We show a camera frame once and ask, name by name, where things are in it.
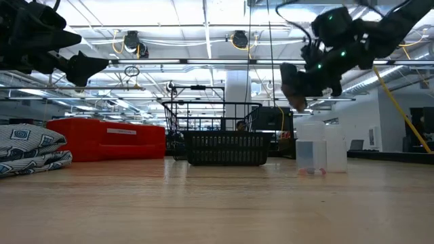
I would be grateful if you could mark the black plastic slotted bin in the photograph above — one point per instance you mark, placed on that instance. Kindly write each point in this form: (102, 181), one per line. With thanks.
(286, 149)
(227, 162)

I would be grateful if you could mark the brown bandage roll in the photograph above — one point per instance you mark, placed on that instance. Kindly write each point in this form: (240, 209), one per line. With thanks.
(299, 101)

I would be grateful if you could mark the person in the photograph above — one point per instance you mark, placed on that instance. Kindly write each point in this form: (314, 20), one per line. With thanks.
(241, 126)

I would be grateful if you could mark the clear pill bottle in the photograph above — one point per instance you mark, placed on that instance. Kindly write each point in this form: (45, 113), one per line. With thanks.
(310, 156)

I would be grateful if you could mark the black metal frame stand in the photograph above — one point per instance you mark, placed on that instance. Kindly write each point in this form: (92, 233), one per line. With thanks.
(198, 87)

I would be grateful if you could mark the black monitor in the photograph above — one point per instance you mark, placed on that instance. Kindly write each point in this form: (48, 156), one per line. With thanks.
(271, 118)

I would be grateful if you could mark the blue patterned striped cloth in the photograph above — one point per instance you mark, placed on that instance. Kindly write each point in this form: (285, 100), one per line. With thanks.
(30, 145)

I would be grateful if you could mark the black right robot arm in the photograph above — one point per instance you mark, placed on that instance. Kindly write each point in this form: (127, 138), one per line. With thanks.
(396, 27)

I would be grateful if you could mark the grey chair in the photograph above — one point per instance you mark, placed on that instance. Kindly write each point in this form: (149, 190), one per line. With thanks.
(356, 145)

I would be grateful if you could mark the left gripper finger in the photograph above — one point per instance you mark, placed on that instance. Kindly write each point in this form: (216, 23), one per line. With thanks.
(84, 67)
(40, 34)

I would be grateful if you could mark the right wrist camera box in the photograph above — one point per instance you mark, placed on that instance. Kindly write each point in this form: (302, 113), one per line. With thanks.
(332, 27)

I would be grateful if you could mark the red plastic box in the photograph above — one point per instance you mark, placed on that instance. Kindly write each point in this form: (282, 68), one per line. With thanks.
(101, 142)

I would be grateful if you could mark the white opaque bottle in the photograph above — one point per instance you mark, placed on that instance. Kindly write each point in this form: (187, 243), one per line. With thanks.
(337, 156)

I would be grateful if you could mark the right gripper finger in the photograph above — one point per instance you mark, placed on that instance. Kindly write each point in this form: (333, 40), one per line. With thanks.
(327, 84)
(290, 78)

